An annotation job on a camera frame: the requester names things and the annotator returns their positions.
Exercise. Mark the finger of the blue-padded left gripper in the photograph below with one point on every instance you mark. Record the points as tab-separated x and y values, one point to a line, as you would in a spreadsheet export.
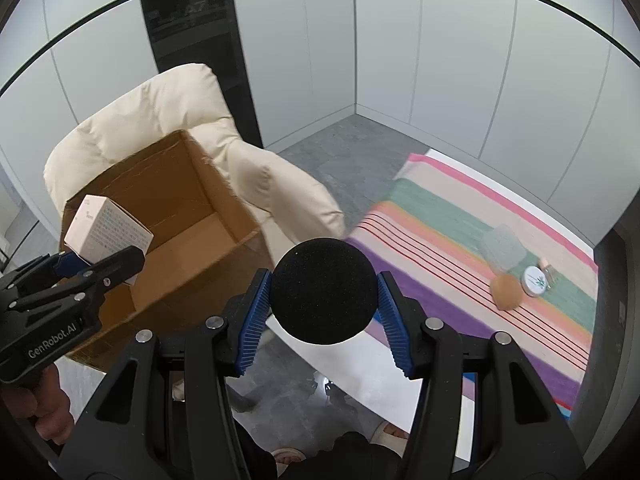
107	269
48	277

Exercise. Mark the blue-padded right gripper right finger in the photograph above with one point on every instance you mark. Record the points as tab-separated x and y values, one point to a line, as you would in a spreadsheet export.
518	430

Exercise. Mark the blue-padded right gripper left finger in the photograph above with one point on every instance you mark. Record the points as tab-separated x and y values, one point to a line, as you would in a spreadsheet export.
163	411

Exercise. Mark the white pink carton box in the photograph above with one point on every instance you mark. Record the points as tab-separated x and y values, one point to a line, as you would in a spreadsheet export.
101	227

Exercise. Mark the tan makeup sponge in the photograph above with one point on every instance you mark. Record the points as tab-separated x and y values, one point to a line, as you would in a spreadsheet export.
506	291

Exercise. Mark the clear bottle pink cap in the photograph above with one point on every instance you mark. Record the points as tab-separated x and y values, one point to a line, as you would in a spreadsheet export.
549	272

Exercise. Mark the black makeup sponge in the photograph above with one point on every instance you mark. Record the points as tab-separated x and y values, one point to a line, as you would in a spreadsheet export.
323	291

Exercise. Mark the person's left hand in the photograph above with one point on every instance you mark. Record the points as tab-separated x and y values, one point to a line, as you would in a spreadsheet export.
47	402

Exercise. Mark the brown cardboard box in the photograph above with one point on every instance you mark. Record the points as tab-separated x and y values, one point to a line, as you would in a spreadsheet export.
206	246

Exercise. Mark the person's black-clothed legs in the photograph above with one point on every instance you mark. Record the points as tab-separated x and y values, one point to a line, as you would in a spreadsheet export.
305	429

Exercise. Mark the white round tin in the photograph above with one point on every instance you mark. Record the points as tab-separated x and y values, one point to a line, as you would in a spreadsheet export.
533	281

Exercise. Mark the striped colourful cloth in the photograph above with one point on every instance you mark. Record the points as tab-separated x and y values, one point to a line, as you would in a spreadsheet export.
426	230

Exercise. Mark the translucent square plastic case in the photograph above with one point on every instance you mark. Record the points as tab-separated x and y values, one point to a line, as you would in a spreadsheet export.
501	249

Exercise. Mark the black glass cabinet panel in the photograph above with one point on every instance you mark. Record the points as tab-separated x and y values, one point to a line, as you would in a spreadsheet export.
206	32

